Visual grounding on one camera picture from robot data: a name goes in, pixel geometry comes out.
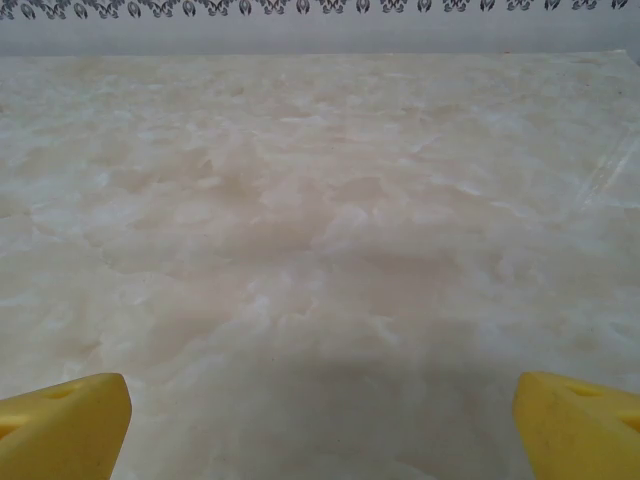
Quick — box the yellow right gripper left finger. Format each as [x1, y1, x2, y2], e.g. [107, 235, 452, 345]
[0, 372, 134, 480]

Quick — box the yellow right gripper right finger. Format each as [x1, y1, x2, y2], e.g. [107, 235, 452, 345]
[513, 370, 640, 480]

